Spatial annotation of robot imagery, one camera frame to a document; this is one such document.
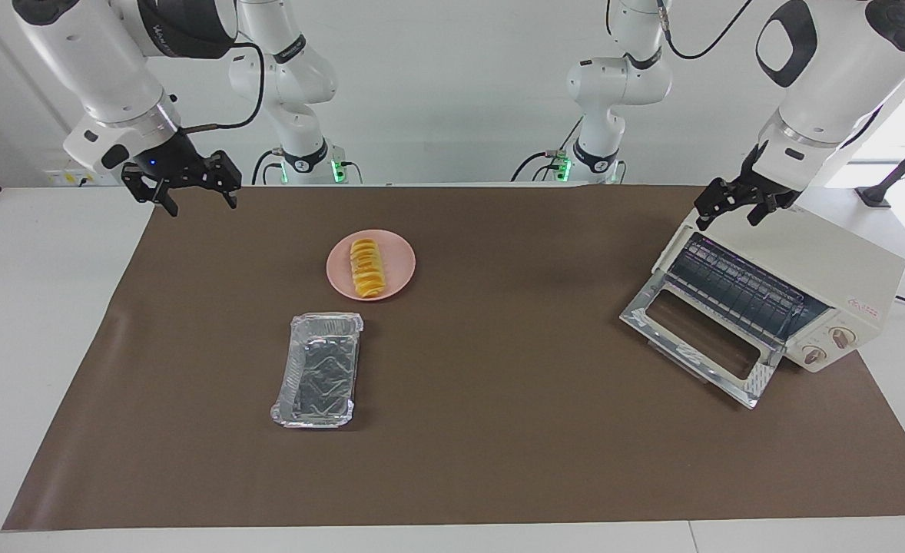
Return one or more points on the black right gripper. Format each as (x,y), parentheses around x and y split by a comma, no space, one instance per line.
(167,157)

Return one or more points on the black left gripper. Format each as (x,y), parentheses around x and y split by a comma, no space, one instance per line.
(767,188)

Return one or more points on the golden ridged bread loaf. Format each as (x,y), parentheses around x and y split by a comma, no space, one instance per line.
(366,269)

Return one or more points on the aluminium foil tray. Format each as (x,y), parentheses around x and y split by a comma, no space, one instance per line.
(318,376)

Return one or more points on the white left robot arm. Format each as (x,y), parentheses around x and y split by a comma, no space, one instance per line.
(829,77)

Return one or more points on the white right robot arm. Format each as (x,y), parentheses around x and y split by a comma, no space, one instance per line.
(91,61)

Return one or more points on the cream toaster oven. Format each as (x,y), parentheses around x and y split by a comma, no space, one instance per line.
(821,261)

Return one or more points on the glass oven door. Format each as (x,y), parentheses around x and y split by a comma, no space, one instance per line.
(644,316)

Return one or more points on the cream oven knob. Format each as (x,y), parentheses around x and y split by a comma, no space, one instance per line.
(814,355)
(843,336)

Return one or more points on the pink round plate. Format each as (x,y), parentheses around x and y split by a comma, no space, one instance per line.
(399,265)

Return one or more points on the brown table mat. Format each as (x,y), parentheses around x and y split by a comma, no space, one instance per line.
(498,430)

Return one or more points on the white wall socket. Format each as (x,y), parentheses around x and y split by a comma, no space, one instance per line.
(76,178)

